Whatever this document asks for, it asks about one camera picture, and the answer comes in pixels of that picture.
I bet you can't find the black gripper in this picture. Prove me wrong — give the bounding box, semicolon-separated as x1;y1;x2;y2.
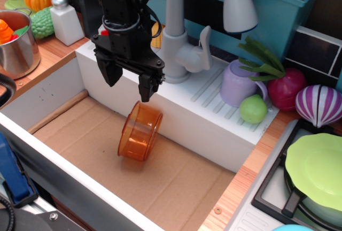
91;14;165;102

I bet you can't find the orange translucent plastic pot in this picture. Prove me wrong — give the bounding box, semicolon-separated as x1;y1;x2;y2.
117;101;163;161

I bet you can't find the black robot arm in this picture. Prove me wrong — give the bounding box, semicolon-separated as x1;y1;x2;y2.
91;0;165;102

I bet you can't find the white toy sink unit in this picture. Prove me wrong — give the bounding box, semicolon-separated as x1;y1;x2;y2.
1;38;283;230

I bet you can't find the stainless steel pot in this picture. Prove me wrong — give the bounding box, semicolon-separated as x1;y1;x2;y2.
1;10;41;80

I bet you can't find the cardboard sheet in sink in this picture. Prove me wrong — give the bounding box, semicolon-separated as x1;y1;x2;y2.
29;91;234;230

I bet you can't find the yellow toy corn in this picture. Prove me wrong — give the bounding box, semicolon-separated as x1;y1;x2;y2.
151;22;165;49

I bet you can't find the grey toy faucet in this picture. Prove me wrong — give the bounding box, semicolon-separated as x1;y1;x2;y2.
158;0;259;84

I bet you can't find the red white toy apple half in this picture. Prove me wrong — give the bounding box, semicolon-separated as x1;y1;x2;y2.
98;24;109;36

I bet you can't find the white salt shaker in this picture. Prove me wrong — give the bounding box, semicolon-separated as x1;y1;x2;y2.
50;0;84;46

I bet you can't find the green bumpy toy gourd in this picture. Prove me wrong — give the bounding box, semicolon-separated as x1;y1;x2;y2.
31;6;55;39

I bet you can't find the lilac plastic cup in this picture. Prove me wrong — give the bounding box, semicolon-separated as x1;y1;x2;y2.
220;59;268;107

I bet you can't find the green toy pear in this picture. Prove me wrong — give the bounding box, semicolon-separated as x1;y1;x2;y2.
239;94;268;124

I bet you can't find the orange toy carrot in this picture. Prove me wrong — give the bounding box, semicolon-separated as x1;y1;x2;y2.
0;19;14;44

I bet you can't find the light green plastic plate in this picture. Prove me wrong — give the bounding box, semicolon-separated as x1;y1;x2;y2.
4;0;33;11

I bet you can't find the red toy radish with leaves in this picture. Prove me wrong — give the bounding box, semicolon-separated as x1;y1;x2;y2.
238;37;308;112

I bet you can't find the blue clamp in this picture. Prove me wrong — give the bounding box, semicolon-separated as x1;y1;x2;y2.
1;133;38;209

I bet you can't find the teal plastic bin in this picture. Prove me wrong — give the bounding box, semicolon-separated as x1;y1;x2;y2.
141;0;331;63

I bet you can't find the purple white striped toy onion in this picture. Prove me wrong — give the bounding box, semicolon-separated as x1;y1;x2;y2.
295;85;341;128

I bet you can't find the lime green plastic plate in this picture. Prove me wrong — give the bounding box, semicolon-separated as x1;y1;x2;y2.
285;133;341;211

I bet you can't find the black stove grate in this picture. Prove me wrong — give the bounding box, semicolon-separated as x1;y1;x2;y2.
251;119;341;230

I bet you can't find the light blue plastic bowl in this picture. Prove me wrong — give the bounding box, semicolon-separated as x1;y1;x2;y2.
273;224;314;231

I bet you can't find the black cable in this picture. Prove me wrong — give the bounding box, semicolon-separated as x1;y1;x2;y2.
0;73;17;108

